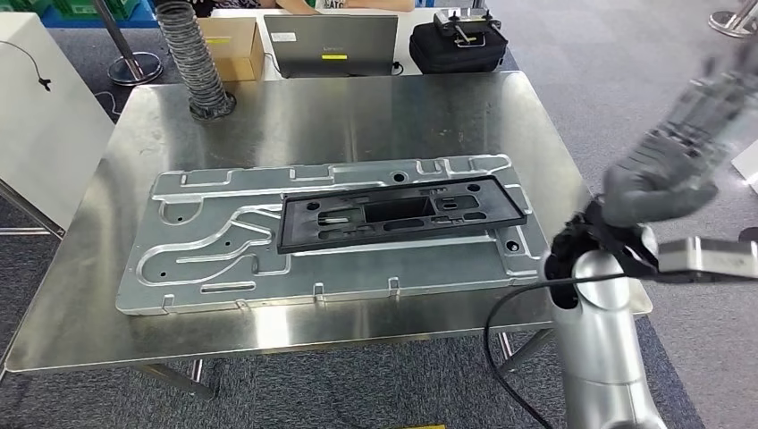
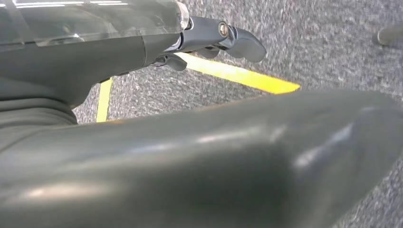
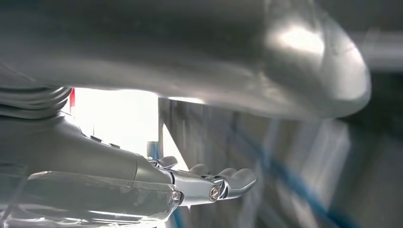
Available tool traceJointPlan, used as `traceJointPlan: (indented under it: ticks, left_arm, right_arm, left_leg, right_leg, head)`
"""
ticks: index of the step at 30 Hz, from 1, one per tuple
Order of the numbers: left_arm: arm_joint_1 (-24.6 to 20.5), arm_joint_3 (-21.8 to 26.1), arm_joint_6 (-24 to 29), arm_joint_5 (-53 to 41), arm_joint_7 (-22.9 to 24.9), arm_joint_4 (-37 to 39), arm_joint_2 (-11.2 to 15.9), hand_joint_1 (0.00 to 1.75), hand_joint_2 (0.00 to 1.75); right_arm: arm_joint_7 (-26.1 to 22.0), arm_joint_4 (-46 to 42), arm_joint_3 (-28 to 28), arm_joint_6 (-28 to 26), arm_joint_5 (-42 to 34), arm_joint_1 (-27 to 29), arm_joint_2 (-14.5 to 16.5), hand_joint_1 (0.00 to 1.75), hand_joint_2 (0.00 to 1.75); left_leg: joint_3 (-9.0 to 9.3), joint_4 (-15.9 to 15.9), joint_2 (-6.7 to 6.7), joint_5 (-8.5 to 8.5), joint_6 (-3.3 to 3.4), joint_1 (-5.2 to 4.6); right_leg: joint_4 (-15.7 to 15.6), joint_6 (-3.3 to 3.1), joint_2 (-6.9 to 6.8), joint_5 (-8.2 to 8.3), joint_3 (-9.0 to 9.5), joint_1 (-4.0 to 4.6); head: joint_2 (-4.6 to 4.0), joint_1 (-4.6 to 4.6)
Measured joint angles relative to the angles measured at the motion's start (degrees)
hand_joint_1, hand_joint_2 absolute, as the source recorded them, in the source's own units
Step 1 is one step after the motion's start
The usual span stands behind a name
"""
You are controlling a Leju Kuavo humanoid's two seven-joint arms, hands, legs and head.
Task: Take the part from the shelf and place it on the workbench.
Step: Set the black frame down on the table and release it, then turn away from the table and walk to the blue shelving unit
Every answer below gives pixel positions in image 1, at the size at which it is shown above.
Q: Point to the steel tube frame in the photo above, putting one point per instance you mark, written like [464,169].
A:
[29,208]

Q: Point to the silver remote controller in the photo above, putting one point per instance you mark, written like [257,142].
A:
[468,21]

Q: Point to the stainless steel workbench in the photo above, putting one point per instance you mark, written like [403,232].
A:
[355,118]

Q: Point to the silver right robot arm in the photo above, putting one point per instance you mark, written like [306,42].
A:
[598,355]

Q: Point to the black plastic panel part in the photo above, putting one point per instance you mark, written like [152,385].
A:
[293,234]

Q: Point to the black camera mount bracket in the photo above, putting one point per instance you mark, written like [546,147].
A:
[636,260]

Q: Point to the white paper sheet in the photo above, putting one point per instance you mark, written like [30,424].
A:
[749,169]

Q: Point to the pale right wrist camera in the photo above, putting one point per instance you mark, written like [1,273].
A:
[704,257]

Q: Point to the white cabinet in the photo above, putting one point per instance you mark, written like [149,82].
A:
[47,148]

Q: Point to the person's forearm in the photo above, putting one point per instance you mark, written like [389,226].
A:
[296,6]

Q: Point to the brown cardboard box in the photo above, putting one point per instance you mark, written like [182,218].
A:
[237,53]

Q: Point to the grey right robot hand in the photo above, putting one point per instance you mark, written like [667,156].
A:
[651,189]

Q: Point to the stamped aluminium plate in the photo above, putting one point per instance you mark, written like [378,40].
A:
[355,272]

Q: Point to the white table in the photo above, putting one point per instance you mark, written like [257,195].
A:
[423,15]

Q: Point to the steel stanchion post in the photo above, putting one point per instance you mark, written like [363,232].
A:
[737,23]
[135,68]

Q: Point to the blue pallet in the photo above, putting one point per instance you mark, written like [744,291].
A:
[71,22]

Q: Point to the grey laptop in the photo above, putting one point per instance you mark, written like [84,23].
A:
[331,41]

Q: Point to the black carry bag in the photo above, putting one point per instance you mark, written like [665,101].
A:
[444,56]

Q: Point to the green plastic crate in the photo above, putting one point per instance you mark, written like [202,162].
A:
[77,7]

